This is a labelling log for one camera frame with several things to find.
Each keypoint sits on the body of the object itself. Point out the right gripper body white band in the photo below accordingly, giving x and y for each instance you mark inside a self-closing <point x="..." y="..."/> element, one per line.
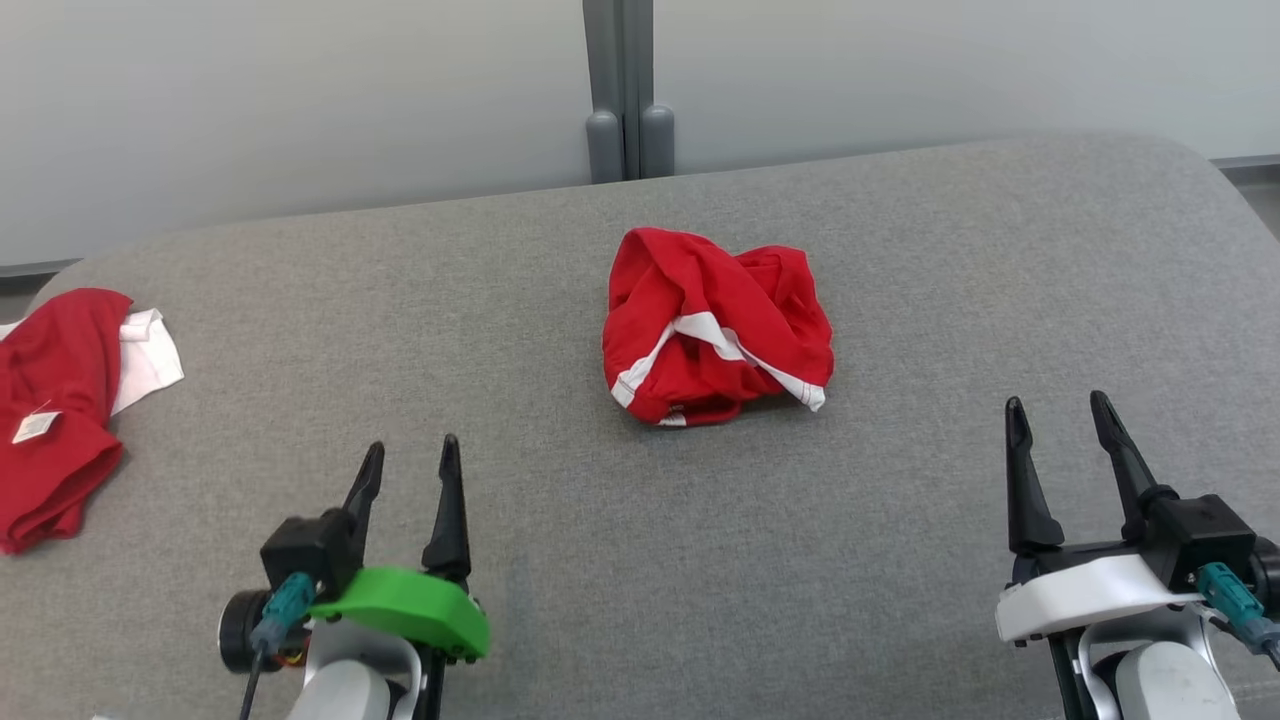
<point x="1080" y="595"/>

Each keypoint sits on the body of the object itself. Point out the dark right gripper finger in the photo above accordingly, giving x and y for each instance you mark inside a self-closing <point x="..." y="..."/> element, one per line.
<point x="1125" y="460"/>
<point x="1025" y="500"/>

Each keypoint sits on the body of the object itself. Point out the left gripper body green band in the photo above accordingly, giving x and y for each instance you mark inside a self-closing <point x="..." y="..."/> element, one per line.
<point x="410" y="610"/>

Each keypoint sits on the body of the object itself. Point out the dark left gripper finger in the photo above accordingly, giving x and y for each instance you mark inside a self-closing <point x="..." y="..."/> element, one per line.
<point x="368" y="480"/>
<point x="450" y="520"/>

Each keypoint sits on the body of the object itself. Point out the red garment with white stripes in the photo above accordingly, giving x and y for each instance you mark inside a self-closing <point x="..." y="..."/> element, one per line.
<point x="700" y="350"/>

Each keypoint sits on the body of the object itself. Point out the red shirt with white sleeves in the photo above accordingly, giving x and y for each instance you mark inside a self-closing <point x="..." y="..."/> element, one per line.
<point x="55" y="420"/>

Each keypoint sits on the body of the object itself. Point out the grey fabric sofa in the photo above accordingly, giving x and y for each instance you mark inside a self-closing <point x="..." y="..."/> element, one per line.
<point x="600" y="560"/>

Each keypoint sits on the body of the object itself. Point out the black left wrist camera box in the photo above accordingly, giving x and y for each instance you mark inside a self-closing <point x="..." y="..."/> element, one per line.
<point x="310" y="550"/>

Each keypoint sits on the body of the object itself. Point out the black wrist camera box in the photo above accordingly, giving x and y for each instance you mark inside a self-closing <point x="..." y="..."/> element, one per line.
<point x="310" y="550"/>
<point x="1205" y="530"/>

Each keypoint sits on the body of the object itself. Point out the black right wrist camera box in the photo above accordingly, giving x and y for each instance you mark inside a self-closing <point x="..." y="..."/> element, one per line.
<point x="1205" y="530"/>

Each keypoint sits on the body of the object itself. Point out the grey partition post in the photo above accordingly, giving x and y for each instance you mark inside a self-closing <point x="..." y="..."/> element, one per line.
<point x="628" y="90"/>

